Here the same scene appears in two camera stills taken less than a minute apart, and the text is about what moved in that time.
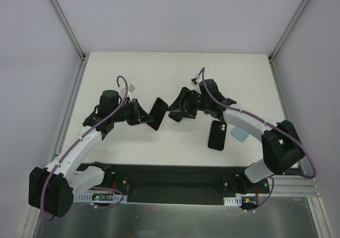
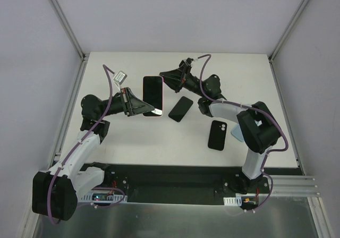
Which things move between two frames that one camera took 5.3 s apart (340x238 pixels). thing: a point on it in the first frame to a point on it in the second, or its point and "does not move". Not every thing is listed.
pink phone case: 158,112 to 153,93
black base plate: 183,184 does not move
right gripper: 189,103 to 183,75
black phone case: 217,135 does not move
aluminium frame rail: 293,185 does not move
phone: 239,134 does not move
